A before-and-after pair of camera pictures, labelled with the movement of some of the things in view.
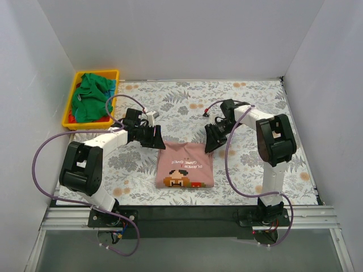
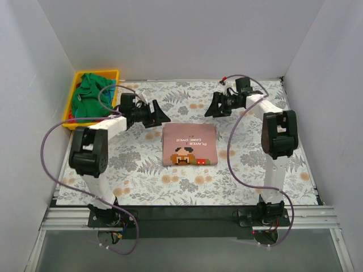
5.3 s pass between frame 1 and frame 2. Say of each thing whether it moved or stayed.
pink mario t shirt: moved
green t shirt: stayed
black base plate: stayed
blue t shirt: stayed
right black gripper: moved
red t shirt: stayed
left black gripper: moved
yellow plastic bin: stayed
